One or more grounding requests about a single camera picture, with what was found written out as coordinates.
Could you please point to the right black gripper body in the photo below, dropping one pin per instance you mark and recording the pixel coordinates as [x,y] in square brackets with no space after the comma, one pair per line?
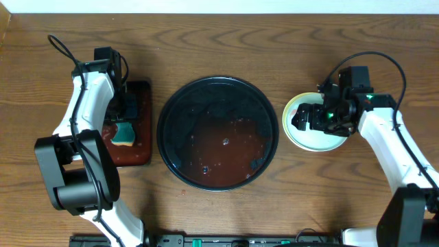
[329,119]

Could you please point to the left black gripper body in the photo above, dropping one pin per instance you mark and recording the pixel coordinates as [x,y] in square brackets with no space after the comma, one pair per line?
[116,111]

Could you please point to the pale green plate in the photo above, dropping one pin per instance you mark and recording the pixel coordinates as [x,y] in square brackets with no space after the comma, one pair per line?
[308,137]

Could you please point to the green scrubbing sponge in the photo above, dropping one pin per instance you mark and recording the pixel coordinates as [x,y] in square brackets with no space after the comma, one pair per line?
[125,135]

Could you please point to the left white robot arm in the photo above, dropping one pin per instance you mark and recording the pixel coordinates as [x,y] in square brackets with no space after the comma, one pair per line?
[78,172]

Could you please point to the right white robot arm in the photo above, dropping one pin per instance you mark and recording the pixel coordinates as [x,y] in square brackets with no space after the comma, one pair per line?
[412,179]

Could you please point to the black rectangular tray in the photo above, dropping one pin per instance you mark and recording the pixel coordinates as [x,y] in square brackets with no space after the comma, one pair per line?
[141,151]

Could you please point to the round black tray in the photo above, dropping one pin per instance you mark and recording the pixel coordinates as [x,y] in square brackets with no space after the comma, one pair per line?
[218,133]

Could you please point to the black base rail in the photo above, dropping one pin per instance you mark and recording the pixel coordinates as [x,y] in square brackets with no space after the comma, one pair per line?
[303,238]

